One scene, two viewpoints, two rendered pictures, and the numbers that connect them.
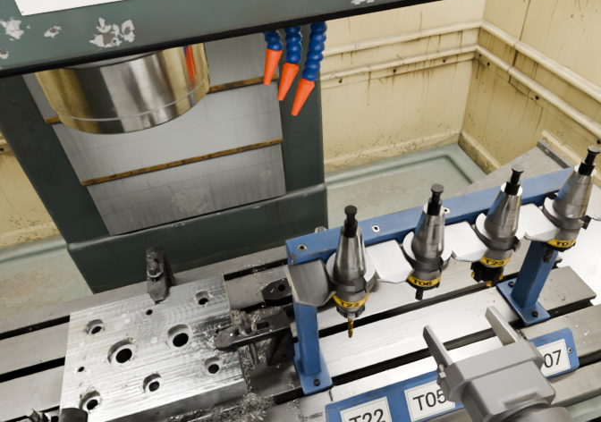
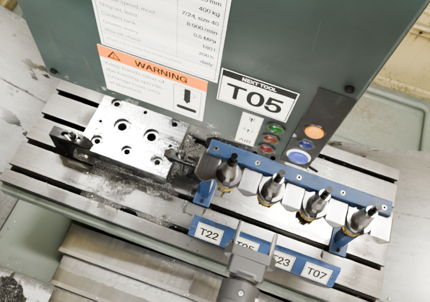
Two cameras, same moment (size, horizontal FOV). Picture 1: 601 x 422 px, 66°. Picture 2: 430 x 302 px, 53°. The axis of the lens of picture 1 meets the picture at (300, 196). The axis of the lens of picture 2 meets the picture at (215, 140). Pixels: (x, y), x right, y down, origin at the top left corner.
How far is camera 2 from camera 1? 0.52 m
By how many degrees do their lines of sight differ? 25
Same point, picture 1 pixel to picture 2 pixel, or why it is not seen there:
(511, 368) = (254, 262)
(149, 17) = (143, 103)
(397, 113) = (405, 61)
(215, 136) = not seen: hidden behind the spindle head
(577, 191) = (361, 217)
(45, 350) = (91, 93)
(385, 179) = (365, 99)
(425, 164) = (404, 107)
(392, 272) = (246, 189)
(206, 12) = (161, 111)
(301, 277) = (205, 162)
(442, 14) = not seen: outside the picture
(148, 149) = not seen: hidden behind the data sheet
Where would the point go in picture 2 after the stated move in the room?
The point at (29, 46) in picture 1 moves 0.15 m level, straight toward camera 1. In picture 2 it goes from (106, 92) to (89, 182)
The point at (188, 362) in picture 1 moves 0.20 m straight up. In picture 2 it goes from (147, 151) to (143, 119)
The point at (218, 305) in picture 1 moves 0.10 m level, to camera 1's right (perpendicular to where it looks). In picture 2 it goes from (179, 132) to (206, 148)
